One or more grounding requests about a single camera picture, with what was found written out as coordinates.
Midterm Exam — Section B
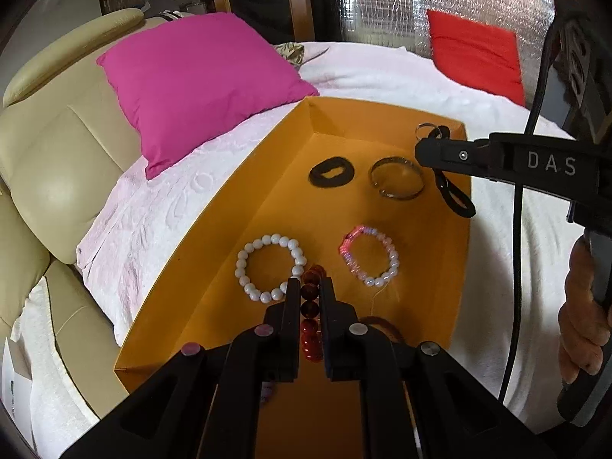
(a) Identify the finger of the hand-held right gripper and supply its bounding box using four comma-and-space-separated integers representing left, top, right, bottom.
414, 132, 493, 179

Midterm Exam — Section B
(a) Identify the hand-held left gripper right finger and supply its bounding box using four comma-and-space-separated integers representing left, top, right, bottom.
318, 276, 555, 459

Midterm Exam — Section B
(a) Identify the white blanket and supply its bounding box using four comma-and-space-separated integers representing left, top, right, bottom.
75, 41, 596, 424

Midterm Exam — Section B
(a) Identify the silver foil sheet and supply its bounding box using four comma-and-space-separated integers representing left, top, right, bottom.
335, 0, 558, 106

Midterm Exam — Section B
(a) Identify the patterned grey cloth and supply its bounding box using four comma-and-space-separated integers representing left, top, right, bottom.
274, 41, 307, 67

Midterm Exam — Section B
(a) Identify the dark metal bangle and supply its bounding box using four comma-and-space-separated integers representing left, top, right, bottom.
369, 155, 426, 200

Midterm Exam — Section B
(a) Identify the person's right hand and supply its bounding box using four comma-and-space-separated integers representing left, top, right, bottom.
557, 236, 612, 384

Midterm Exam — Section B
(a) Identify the wooden cabinet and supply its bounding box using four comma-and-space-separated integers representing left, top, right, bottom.
201, 0, 338, 43

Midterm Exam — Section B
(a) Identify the beige leather sofa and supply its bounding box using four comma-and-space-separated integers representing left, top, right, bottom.
0, 8, 146, 445

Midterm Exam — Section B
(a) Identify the red bead bracelet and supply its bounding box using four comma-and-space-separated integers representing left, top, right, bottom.
298, 264, 332, 365

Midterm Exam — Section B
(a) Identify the black cable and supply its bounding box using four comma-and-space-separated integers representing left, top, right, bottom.
497, 16, 565, 400

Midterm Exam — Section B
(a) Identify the black scrunchie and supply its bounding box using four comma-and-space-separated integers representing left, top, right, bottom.
308, 156, 355, 188

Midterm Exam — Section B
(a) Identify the brown hair tie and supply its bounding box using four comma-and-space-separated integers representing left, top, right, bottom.
358, 316, 407, 345

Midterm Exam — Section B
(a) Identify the pink pillow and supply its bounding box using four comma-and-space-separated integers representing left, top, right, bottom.
96, 12, 320, 181

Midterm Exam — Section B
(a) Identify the pink and white bead bracelet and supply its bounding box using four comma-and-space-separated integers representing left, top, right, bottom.
339, 225, 401, 288

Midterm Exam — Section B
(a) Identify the white towel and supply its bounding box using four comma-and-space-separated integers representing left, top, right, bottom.
8, 276, 131, 459

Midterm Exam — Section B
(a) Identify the orange cardboard box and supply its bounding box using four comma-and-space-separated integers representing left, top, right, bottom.
113, 96, 475, 459

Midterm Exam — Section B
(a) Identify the red pillow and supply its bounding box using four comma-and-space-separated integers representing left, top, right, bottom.
425, 10, 527, 107

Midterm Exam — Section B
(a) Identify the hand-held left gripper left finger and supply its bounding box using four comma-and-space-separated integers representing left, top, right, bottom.
60, 277, 303, 459

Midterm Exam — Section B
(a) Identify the thin black hair tie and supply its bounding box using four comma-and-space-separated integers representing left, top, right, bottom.
431, 125, 477, 219

